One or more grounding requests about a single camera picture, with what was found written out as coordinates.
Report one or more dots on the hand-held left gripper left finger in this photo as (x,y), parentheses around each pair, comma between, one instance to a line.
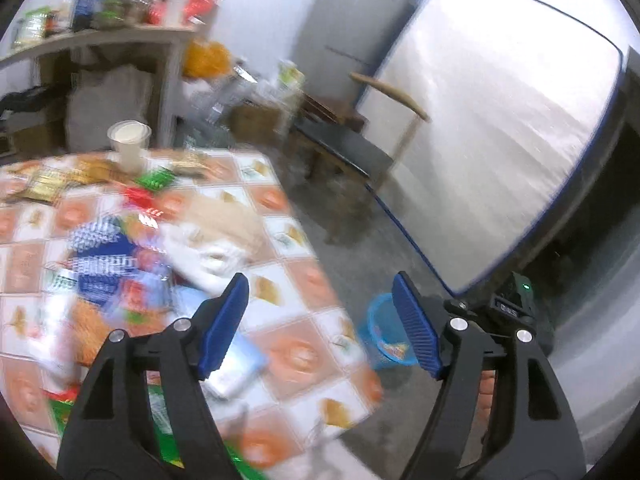
(222,330)

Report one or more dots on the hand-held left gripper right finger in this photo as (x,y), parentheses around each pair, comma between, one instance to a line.
(417,330)

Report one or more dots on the blue plastic wastebasket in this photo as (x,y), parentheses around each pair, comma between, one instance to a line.
(385,340)

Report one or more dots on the large green snack bag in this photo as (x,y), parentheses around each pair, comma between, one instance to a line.
(162,440)

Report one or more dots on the large blue snack bag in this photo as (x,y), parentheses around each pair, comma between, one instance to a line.
(105,265)

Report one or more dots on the person's right hand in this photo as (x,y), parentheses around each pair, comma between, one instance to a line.
(487,395)

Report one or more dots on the tile pattern tablecloth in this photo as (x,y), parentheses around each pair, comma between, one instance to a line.
(300,350)

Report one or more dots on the small green snack packet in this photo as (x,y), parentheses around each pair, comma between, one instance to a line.
(157,180)

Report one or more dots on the white mattress blue edge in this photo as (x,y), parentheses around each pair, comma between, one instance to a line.
(500,135)

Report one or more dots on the wooden chair black seat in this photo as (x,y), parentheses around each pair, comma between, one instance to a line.
(345,150)

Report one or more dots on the gold brown snack packet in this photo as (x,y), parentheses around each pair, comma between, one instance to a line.
(97,170)

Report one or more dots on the white paper cup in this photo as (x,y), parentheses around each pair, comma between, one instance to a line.
(129,142)

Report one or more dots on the brown cardboard box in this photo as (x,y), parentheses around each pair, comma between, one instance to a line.
(255,119)

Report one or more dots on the yellow snack packet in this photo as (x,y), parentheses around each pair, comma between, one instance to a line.
(45,185)

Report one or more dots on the clear plastic bags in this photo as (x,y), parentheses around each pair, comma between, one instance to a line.
(225,100)

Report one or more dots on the grey woven sack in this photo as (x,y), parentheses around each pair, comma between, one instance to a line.
(110,105)

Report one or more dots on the green white paper bag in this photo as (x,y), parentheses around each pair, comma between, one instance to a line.
(291,77)

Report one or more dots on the yellow plastic bag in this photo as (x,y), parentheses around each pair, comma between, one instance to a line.
(207,57)

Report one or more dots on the black cloth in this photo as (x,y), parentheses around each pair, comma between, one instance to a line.
(22,100)

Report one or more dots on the long grey side table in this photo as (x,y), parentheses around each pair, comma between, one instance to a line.
(115,40)

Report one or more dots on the grey refrigerator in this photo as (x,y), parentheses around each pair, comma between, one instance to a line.
(350,20)

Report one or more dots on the green packet on shelf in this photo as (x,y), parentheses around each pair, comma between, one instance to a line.
(31,27)

